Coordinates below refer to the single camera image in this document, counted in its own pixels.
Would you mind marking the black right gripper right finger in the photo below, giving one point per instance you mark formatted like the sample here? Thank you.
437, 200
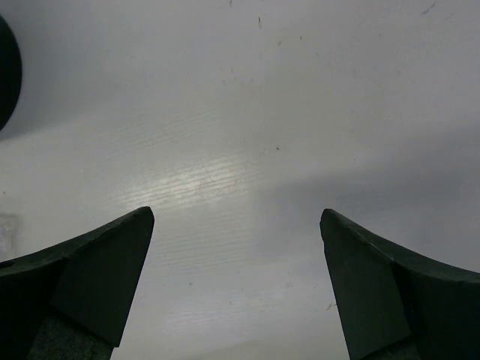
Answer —
395, 303

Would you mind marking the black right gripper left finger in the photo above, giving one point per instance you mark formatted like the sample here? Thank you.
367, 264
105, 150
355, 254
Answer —
72, 300

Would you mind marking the black round plastic bin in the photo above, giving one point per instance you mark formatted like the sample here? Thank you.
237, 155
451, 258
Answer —
11, 72

